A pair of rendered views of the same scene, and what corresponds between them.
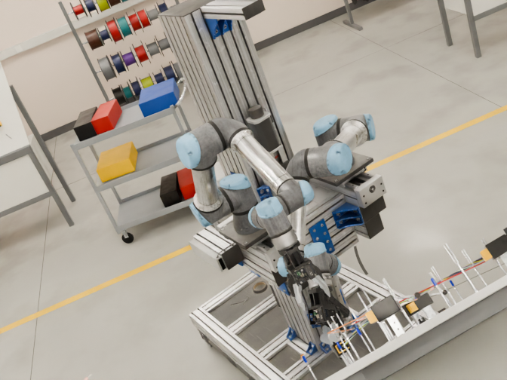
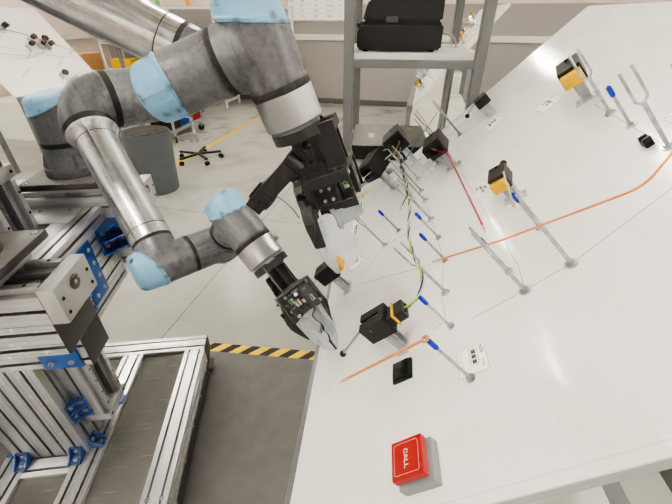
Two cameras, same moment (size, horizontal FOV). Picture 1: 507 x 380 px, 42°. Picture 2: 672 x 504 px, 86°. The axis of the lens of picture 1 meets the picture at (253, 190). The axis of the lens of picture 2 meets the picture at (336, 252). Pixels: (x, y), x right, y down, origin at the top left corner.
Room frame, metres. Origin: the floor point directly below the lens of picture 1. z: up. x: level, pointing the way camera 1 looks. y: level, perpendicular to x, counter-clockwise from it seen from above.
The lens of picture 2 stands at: (1.53, 0.41, 1.57)
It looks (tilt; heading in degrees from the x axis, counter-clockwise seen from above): 33 degrees down; 287
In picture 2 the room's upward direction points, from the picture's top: straight up
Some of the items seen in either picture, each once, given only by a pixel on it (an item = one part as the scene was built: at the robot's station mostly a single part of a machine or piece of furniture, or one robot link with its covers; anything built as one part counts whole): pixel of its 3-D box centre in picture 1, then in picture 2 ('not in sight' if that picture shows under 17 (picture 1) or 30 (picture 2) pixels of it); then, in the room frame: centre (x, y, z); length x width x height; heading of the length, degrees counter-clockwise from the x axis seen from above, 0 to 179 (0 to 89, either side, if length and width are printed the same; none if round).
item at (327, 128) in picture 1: (329, 132); (55, 115); (2.63, -0.40, 1.33); 0.13 x 0.12 x 0.14; 60
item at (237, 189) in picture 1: (236, 191); not in sight; (2.43, 0.07, 1.33); 0.13 x 0.12 x 0.14; 108
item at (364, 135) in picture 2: not in sight; (387, 141); (1.79, -1.23, 1.09); 0.35 x 0.33 x 0.07; 101
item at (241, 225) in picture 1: (247, 214); not in sight; (2.43, 0.06, 1.21); 0.15 x 0.15 x 0.10
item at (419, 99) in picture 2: not in sight; (443, 100); (1.62, -3.80, 0.83); 1.18 x 0.72 x 1.65; 95
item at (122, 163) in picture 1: (153, 159); not in sight; (5.14, 0.67, 0.54); 0.99 x 0.50 x 1.08; 87
